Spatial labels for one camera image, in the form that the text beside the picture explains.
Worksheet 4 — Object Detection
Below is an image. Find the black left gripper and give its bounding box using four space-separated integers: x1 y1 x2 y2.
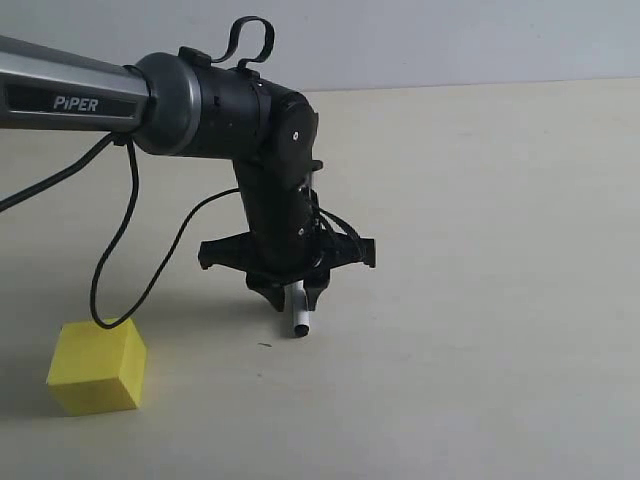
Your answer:
198 219 375 312

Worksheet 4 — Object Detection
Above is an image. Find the black white marker pen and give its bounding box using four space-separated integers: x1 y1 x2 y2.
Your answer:
291 281 310 338

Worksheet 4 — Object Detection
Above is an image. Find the yellow cube block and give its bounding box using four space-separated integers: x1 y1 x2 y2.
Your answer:
46 319 147 416

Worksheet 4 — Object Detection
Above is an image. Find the black silver Piper robot arm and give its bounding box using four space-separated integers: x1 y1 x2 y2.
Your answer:
1 37 376 310

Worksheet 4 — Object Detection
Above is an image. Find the black flat strap loop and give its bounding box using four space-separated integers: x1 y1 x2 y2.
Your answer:
209 15 277 69

